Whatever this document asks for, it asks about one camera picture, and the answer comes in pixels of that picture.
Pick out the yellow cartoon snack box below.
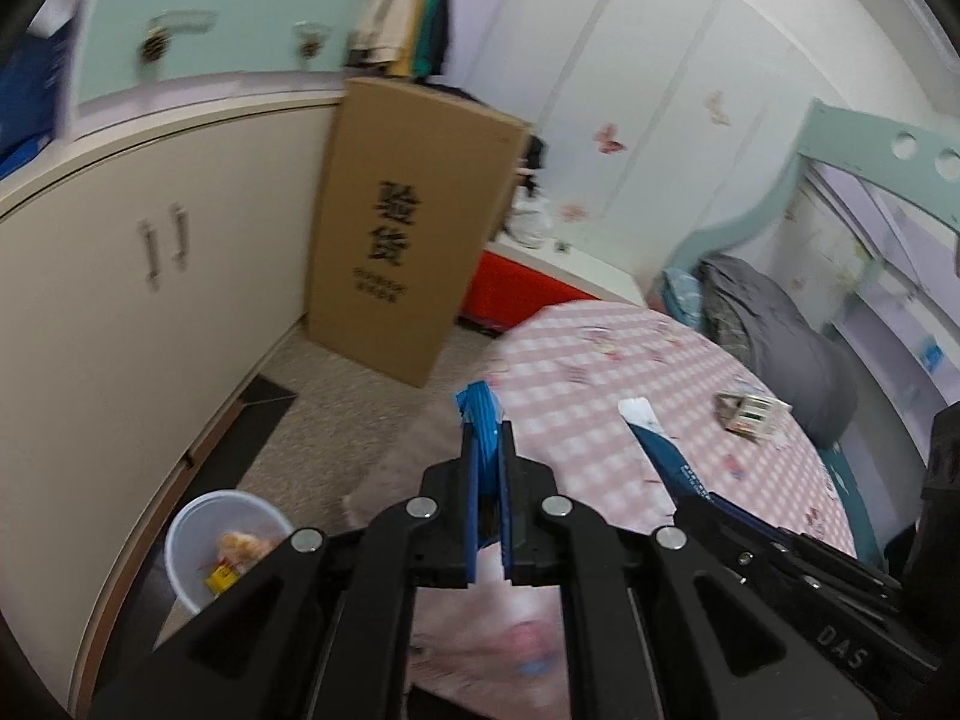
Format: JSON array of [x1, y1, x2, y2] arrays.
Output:
[[203, 562, 241, 596]]

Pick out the blue snack wrapper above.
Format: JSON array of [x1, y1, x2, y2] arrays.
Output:
[[455, 380, 501, 550]]

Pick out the light blue trash bucket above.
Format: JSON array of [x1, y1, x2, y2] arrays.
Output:
[[164, 489, 293, 614]]

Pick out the beige cloth scrap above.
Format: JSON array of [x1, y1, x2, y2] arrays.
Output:
[[218, 530, 277, 569]]

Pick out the white medicine box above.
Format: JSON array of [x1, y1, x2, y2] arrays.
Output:
[[715, 392, 791, 442]]

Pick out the pink checkered tablecloth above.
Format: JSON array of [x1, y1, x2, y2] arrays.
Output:
[[345, 301, 854, 718]]

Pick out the grey folded duvet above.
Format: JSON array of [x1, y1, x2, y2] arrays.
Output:
[[697, 254, 857, 449]]

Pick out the red storage box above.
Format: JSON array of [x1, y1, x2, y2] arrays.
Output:
[[459, 252, 590, 333]]

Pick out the beige lower cabinet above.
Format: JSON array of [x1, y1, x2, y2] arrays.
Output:
[[2, 94, 338, 709]]

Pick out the white plastic bag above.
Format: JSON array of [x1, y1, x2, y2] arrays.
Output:
[[505, 192, 553, 249]]

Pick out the tall brown cardboard box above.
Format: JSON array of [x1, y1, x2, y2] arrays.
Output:
[[306, 78, 530, 387]]

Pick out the white sliding wardrobe doors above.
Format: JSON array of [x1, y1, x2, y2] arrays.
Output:
[[467, 0, 838, 286]]

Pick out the blue plastic package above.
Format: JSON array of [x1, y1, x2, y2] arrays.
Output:
[[0, 21, 71, 177]]

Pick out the teal drawer unit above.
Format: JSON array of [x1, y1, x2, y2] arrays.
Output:
[[62, 0, 364, 137]]

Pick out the hanging beige jacket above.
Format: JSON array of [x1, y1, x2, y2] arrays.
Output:
[[352, 0, 427, 78]]

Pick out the teal bunk bed frame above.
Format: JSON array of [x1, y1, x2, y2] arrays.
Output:
[[667, 99, 958, 271]]

